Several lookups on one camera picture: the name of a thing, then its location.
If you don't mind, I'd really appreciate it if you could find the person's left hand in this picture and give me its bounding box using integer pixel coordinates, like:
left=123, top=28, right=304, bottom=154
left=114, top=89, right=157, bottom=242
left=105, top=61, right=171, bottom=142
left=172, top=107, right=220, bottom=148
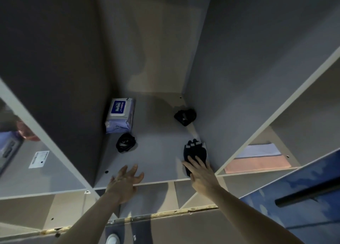
left=105, top=164, right=145, bottom=205

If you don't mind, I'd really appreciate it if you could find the person's right hand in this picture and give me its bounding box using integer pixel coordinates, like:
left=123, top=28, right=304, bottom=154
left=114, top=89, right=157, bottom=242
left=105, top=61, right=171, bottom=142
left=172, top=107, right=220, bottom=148
left=181, top=155, right=222, bottom=207

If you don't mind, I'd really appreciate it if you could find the grey cubby shelf unit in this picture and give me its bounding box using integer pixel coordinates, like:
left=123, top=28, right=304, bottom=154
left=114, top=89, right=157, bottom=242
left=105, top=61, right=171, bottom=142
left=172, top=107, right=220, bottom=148
left=0, top=0, right=340, bottom=236

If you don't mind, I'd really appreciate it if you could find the person's left forearm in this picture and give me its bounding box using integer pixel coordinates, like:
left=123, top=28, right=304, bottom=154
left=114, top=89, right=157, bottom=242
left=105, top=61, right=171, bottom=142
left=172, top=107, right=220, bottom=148
left=54, top=193, right=125, bottom=244

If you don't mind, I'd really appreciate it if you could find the person's right forearm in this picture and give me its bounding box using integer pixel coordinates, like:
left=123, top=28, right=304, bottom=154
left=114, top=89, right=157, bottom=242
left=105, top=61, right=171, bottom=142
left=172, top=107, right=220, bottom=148
left=204, top=187, right=305, bottom=244

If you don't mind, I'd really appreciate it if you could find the white paper label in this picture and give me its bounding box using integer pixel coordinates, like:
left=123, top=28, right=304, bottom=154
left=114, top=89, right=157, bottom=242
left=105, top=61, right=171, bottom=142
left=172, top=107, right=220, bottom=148
left=28, top=150, right=50, bottom=169

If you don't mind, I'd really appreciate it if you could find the black metal bar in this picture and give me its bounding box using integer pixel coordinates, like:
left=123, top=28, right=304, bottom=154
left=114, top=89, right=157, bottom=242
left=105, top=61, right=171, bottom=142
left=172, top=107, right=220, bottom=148
left=275, top=184, right=340, bottom=209

